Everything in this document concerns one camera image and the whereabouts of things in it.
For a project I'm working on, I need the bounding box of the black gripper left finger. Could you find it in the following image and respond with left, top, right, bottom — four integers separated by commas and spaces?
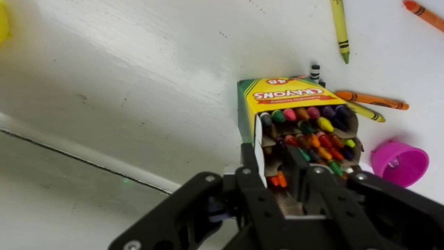
108, 142, 302, 250

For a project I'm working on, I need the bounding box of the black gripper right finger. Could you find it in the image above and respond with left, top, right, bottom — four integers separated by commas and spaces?
281, 148, 444, 250

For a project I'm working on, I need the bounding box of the yellow green crayon box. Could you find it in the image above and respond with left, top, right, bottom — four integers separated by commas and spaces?
235, 75, 366, 220

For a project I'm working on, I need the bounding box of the pink plastic cup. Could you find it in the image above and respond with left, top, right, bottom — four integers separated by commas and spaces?
369, 138, 430, 189

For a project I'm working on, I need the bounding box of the long orange crayon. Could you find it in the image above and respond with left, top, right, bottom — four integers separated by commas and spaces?
333, 89, 410, 111

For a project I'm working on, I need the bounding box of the black white striped crayon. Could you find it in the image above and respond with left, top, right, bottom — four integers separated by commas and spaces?
308, 61, 321, 85

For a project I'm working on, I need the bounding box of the yellow-green crayon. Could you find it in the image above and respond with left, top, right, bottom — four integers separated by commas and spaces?
328, 0, 351, 66

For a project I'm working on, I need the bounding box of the short orange crayon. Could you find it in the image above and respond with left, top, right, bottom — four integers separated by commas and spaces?
402, 0, 444, 34

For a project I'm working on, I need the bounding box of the yellow plastic cup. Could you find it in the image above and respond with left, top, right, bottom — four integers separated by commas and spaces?
0, 11, 12, 46

